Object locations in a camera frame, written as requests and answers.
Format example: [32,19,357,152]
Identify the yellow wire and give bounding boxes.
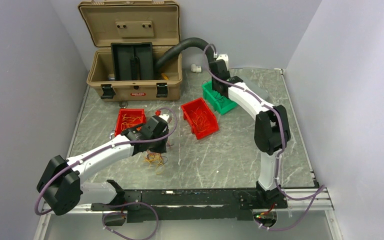
[120,113,145,131]

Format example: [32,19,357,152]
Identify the coloured wire bundle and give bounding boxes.
[142,142,173,176]

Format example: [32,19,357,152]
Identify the orange wire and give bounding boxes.
[190,106,214,133]

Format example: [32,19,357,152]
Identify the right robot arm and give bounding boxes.
[208,59,291,209]

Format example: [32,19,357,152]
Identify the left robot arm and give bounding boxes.
[35,114,172,216]

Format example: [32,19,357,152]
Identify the white pipe fitting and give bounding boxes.
[190,64,202,73]

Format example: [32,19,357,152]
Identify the left red plastic bin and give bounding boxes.
[115,108,147,136]

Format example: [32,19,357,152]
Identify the red plastic bin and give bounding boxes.
[115,108,147,136]
[180,97,219,140]

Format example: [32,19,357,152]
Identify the green plastic bin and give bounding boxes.
[201,81,237,115]

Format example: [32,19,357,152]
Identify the silver wrench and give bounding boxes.
[109,101,129,140]

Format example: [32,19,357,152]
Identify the right red plastic bin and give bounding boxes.
[180,97,219,140]

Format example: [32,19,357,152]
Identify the yellow item in toolbox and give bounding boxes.
[161,73,169,80]

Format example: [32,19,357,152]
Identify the grey plastic case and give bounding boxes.
[242,77,269,101]

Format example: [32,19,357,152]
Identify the black toolbox tray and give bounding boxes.
[110,42,154,81]

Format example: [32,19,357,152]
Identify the tan plastic toolbox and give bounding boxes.
[78,0,183,102]

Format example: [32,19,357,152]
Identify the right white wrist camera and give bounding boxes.
[216,54,229,69]

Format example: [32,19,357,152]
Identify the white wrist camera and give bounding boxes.
[155,110,173,124]
[216,54,229,69]

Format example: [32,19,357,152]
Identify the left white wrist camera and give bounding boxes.
[155,110,173,124]

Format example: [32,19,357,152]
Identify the black corrugated hose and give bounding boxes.
[155,37,217,71]

